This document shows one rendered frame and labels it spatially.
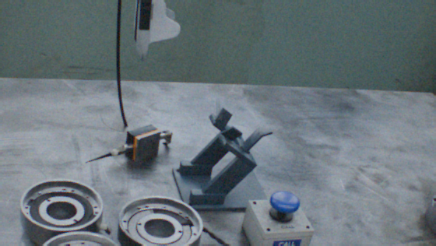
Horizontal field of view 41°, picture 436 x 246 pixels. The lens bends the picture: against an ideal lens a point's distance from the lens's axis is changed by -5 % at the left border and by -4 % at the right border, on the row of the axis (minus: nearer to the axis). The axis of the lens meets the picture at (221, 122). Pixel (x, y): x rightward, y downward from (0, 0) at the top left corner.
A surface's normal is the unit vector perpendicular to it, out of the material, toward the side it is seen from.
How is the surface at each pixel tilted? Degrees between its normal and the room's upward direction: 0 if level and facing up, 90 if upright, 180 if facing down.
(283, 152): 0
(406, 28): 90
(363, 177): 0
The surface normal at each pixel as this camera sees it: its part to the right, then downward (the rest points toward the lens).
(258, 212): 0.18, -0.86
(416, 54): 0.27, 0.51
